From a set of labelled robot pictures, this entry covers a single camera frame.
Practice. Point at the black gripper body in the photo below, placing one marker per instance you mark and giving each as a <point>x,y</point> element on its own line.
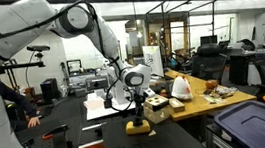
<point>139,100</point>

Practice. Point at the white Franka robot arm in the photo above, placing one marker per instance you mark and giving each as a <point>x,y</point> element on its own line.
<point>16,27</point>

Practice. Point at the person left hand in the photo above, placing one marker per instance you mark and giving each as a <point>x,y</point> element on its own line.
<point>33,121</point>

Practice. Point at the wooden shape sorter box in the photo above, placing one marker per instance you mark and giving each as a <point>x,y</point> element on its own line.
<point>156,109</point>

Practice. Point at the black chair headrest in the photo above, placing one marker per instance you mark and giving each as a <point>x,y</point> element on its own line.
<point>157,88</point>

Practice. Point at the tan triangular cardboard scrap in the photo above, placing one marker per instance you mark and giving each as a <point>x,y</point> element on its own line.
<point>152,133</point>

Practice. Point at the dark mug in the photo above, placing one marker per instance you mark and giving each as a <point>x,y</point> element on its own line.
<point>169,88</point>

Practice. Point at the small tan box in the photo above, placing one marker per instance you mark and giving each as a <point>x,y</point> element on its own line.
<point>176,105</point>

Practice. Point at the white monitor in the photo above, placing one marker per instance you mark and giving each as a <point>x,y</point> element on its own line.
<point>153,61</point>

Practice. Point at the white hard hat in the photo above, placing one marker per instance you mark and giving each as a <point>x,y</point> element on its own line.
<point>181,88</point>

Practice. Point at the grey Unitree device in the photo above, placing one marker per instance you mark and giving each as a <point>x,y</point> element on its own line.
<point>96,83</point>

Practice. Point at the wooden desk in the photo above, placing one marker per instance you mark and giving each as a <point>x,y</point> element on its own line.
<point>196,105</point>

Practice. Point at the hanging lamp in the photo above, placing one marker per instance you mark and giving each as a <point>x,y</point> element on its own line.
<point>139,34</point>

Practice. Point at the orange ball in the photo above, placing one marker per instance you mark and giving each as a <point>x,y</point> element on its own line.
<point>211,84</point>

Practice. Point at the black office chair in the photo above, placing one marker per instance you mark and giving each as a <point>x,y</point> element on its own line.
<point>209,63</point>

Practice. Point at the clear plastic bag clutter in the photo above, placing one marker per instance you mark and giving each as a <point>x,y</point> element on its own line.
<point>220,93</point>

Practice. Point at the black computer tower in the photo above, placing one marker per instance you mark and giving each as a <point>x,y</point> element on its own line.
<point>50,90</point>

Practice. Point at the black monitor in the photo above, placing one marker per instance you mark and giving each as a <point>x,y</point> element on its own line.
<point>209,39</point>

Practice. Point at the navy plastic storage bin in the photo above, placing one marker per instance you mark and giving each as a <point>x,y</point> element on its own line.
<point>255,125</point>

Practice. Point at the black frame printer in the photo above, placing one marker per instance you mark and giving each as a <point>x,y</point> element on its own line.
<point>74,68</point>

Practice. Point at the black camera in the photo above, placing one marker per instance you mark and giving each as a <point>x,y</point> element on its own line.
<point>38,48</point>

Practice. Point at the black camera stand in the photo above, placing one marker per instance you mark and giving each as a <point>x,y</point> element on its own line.
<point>21,66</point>

